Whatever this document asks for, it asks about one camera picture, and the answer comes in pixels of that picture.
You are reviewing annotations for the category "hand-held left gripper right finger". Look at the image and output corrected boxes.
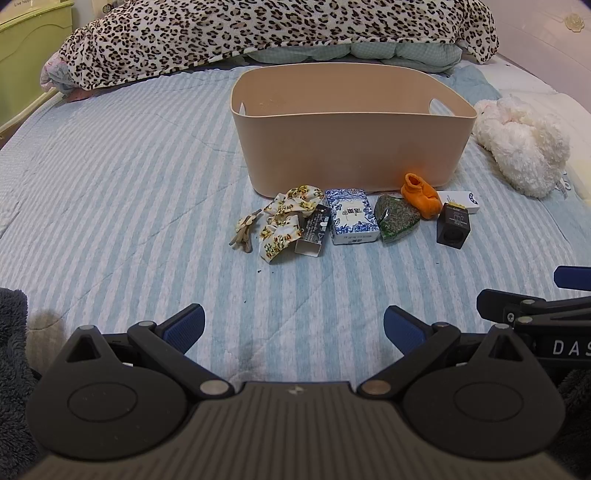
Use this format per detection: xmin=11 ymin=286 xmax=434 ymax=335
xmin=356 ymin=305 xmax=532 ymax=400

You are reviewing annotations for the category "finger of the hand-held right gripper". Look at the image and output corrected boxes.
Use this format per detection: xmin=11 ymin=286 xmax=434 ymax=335
xmin=553 ymin=265 xmax=591 ymax=291
xmin=476 ymin=289 xmax=591 ymax=324

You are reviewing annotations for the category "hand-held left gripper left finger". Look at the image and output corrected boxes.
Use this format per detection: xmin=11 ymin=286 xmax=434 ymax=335
xmin=60 ymin=303 xmax=235 ymax=400

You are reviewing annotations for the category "black cube box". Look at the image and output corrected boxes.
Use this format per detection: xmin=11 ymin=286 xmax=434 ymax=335
xmin=436 ymin=202 xmax=472 ymax=250

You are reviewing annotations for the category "small white box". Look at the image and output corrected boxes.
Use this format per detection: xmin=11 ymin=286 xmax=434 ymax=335
xmin=436 ymin=190 xmax=480 ymax=216

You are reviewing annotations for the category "green clear packet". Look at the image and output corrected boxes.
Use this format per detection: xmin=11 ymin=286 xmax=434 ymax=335
xmin=375 ymin=194 xmax=422 ymax=242

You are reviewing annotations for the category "beige flower hair clip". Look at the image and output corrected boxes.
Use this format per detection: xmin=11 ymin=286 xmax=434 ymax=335
xmin=229 ymin=209 xmax=263 ymax=254

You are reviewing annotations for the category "blue white patterned box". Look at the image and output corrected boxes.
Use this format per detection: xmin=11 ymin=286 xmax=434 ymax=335
xmin=324 ymin=188 xmax=380 ymax=245

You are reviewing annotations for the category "orange baby sock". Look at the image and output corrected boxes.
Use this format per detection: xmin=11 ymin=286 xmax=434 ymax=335
xmin=401 ymin=173 xmax=441 ymax=220

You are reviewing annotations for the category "small black printed box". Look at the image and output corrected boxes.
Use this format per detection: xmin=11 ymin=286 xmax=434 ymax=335
xmin=294 ymin=203 xmax=333 ymax=258

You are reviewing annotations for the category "floral fabric scrunchie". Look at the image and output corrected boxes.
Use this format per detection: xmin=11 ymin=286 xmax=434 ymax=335
xmin=259 ymin=185 xmax=326 ymax=264

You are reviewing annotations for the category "beige plastic storage bin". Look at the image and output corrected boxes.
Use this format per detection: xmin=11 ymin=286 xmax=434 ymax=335
xmin=230 ymin=64 xmax=477 ymax=200

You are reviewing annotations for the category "white plush toy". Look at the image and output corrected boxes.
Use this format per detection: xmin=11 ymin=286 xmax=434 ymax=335
xmin=472 ymin=96 xmax=571 ymax=199

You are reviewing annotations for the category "dark fleece garment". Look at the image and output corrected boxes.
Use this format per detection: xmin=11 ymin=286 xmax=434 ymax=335
xmin=0 ymin=288 xmax=591 ymax=480

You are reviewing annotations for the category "light blue cloth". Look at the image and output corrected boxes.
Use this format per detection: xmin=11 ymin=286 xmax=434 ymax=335
xmin=450 ymin=62 xmax=502 ymax=100

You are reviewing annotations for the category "white board panel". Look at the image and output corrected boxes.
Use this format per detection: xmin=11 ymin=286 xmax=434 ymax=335
xmin=489 ymin=0 xmax=591 ymax=88

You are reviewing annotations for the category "mint checked quilt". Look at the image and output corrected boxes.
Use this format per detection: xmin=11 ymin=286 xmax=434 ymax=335
xmin=245 ymin=39 xmax=462 ymax=75

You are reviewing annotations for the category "pink floral pillow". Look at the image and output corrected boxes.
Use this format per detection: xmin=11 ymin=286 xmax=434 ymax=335
xmin=39 ymin=58 xmax=93 ymax=100

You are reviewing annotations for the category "leopard print blanket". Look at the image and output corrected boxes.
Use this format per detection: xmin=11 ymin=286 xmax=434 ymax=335
xmin=58 ymin=0 xmax=500 ymax=95

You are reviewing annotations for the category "green cabinet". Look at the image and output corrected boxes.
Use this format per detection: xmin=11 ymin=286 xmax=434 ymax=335
xmin=0 ymin=0 xmax=75 ymax=134

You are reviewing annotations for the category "flower wall decoration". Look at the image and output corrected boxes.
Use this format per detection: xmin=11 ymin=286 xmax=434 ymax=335
xmin=562 ymin=11 xmax=588 ymax=33

